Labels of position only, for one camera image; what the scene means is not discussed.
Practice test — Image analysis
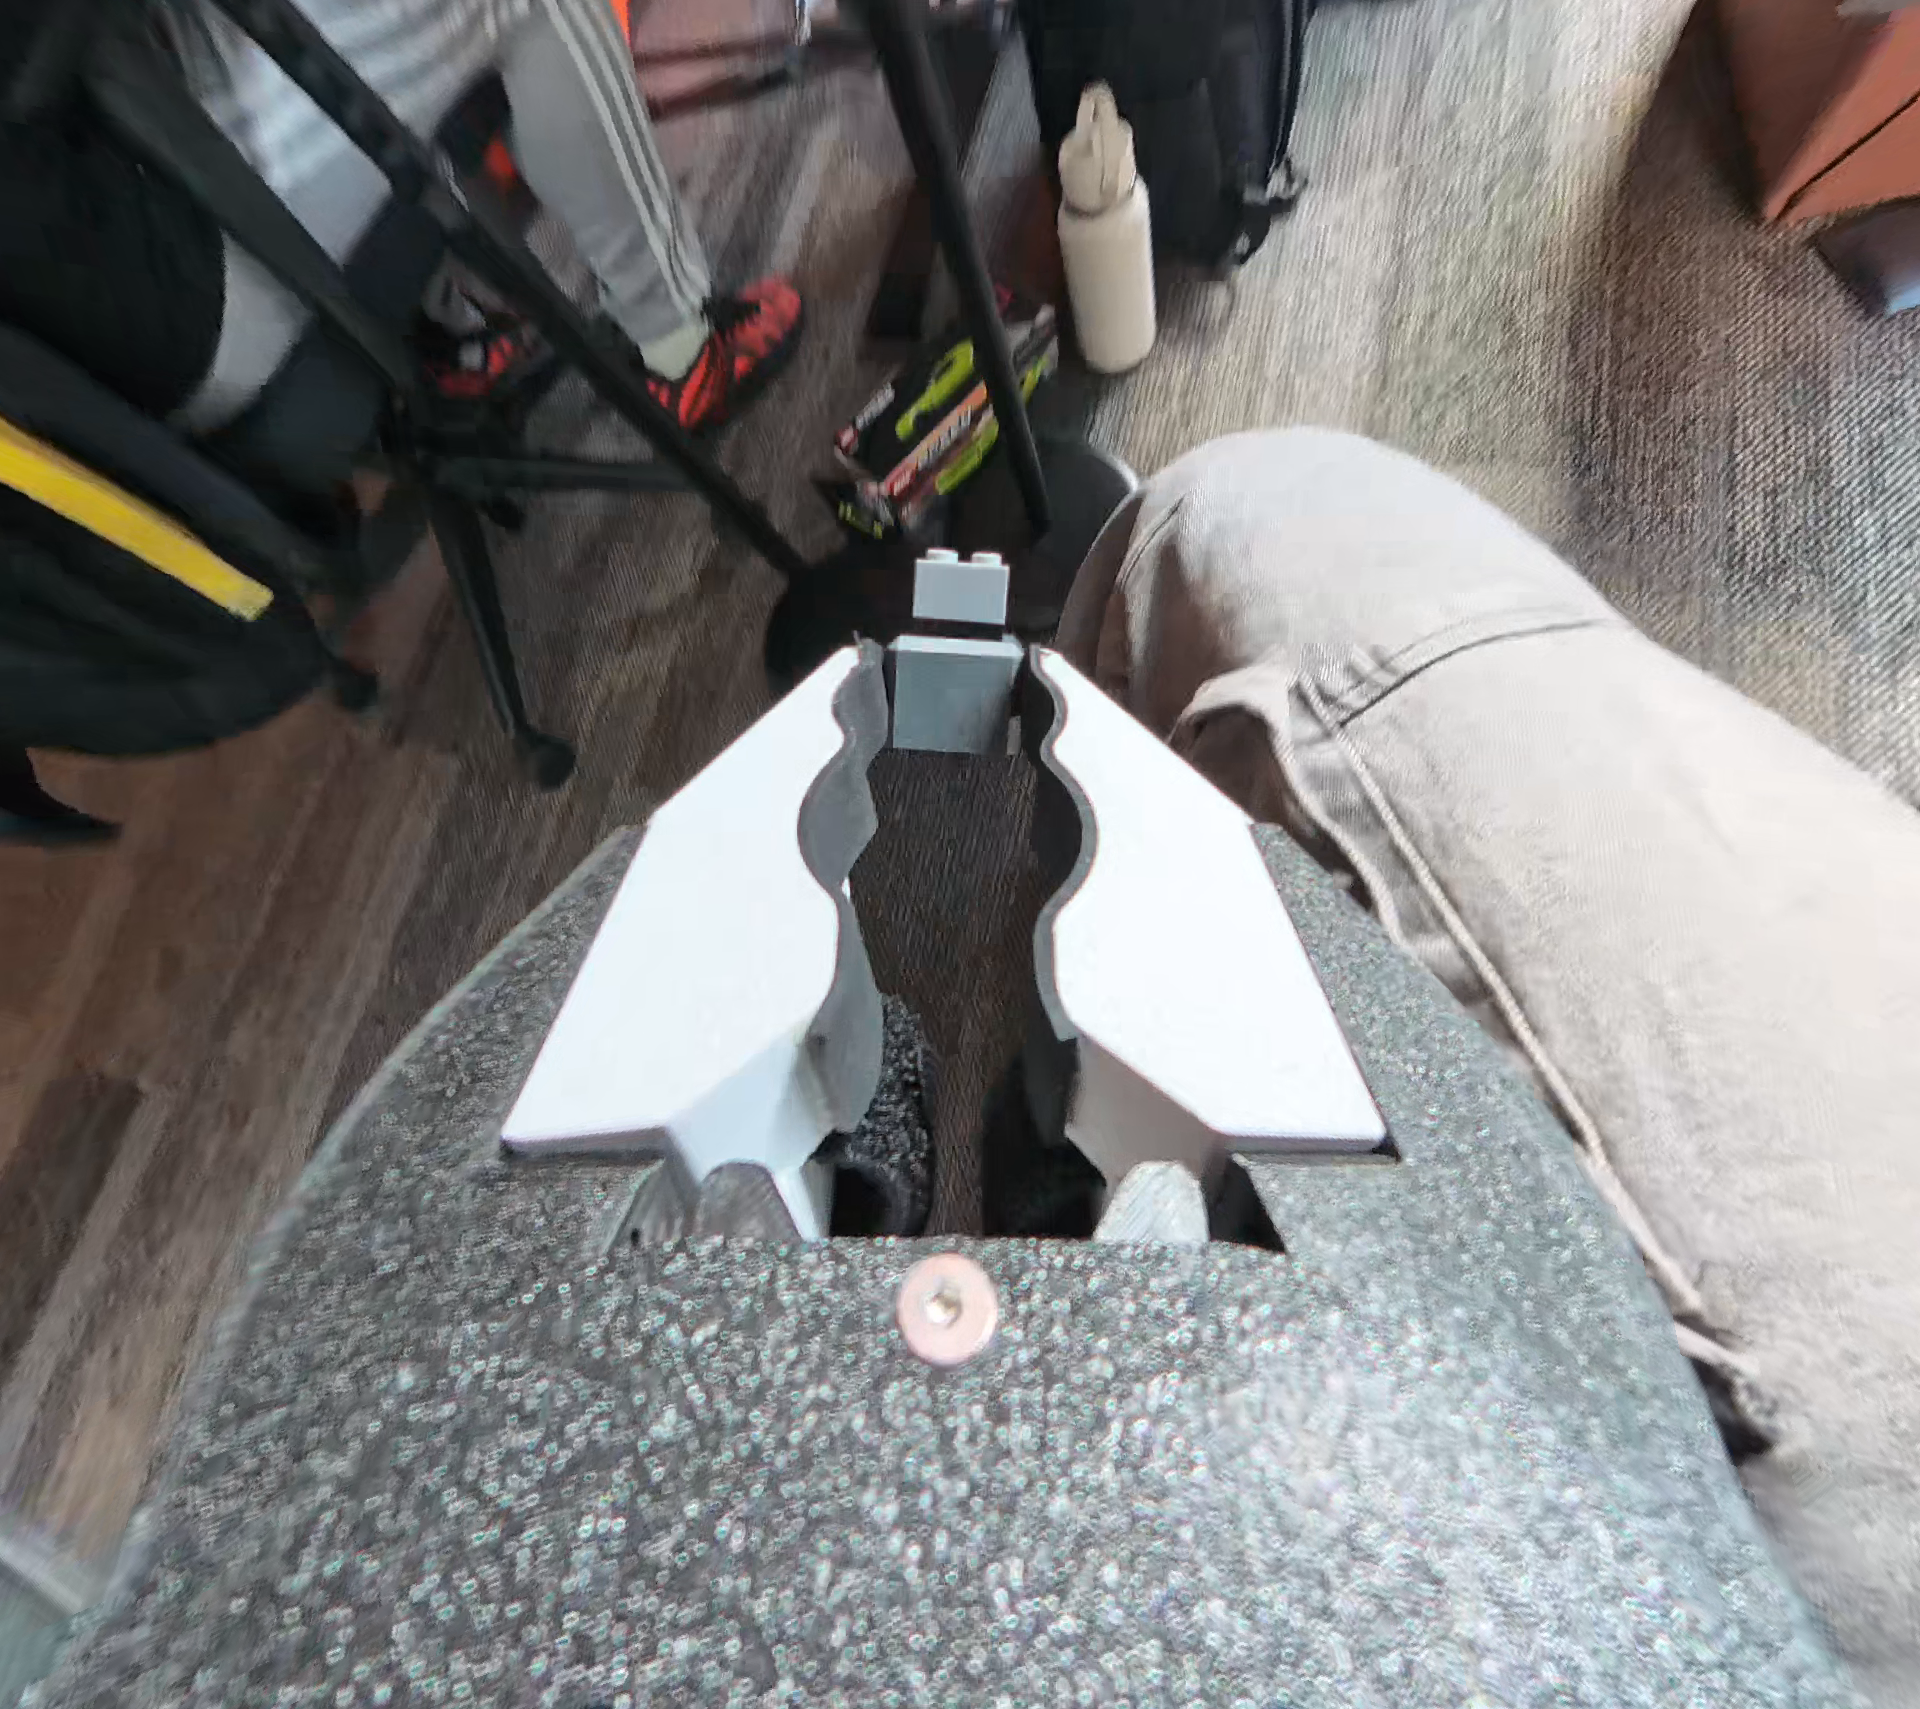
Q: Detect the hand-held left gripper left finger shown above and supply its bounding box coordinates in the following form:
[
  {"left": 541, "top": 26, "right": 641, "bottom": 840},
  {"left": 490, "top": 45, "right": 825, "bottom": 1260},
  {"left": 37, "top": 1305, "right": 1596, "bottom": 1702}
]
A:
[{"left": 498, "top": 641, "right": 891, "bottom": 1238}]

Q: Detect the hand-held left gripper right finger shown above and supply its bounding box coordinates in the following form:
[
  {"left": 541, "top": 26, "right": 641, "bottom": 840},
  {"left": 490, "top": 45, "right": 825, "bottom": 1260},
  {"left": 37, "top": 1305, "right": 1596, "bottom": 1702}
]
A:
[{"left": 1025, "top": 646, "right": 1391, "bottom": 1242}]

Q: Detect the grey lego assembly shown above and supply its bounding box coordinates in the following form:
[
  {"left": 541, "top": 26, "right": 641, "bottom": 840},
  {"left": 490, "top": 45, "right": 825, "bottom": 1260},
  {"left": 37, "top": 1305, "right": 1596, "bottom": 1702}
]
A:
[{"left": 885, "top": 549, "right": 1032, "bottom": 759}]

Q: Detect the person's right leg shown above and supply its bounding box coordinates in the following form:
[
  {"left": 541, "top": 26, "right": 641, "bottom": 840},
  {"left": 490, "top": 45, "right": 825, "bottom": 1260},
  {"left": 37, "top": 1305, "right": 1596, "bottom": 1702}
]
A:
[{"left": 1056, "top": 426, "right": 1920, "bottom": 1709}]

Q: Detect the person's leg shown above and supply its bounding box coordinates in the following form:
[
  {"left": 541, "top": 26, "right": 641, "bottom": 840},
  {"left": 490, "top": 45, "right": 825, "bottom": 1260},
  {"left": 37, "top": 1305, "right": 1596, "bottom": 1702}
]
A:
[
  {"left": 195, "top": 0, "right": 716, "bottom": 421},
  {"left": 1056, "top": 426, "right": 1920, "bottom": 1709}
]

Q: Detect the white water bottle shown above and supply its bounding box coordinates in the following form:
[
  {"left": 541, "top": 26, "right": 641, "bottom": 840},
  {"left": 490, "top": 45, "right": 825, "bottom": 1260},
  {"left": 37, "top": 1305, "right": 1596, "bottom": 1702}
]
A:
[{"left": 1054, "top": 79, "right": 1160, "bottom": 376}]

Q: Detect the black tripod stand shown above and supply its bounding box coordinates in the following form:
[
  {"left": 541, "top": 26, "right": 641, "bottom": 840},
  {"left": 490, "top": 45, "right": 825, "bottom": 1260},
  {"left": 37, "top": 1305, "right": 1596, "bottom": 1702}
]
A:
[{"left": 0, "top": 0, "right": 846, "bottom": 789}]

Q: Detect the black bag yellow stripe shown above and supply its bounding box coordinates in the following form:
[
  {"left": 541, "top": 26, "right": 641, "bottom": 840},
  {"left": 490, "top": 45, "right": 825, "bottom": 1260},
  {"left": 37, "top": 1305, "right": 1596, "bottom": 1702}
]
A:
[{"left": 0, "top": 0, "right": 381, "bottom": 849}]

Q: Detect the black backpack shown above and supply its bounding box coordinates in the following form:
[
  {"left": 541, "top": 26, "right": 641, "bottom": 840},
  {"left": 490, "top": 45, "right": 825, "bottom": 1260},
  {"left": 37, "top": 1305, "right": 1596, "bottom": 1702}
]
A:
[{"left": 982, "top": 0, "right": 1322, "bottom": 274}]

